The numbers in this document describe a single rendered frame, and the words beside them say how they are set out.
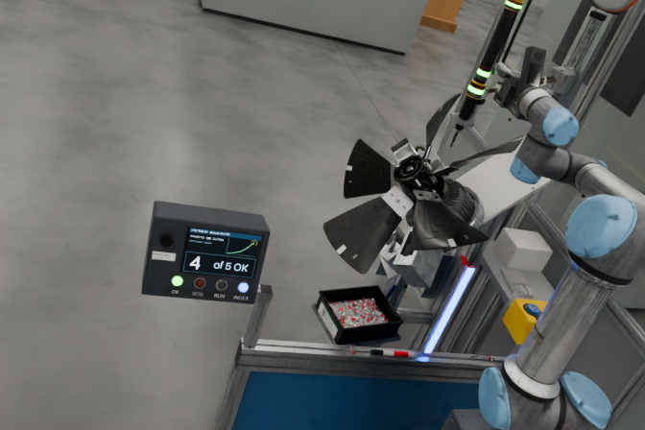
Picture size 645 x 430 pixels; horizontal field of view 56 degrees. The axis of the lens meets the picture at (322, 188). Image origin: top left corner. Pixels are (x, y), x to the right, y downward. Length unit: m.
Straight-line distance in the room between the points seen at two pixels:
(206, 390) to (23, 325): 0.81
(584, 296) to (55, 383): 2.02
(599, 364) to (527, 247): 0.47
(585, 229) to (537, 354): 0.27
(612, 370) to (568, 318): 1.09
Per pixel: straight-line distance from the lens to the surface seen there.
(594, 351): 2.35
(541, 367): 1.27
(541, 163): 1.48
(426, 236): 1.75
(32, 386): 2.64
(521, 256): 2.41
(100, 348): 2.76
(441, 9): 10.07
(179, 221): 1.35
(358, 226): 1.97
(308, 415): 1.93
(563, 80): 2.31
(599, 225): 1.13
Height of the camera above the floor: 2.03
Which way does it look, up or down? 29 degrees down
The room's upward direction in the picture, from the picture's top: 19 degrees clockwise
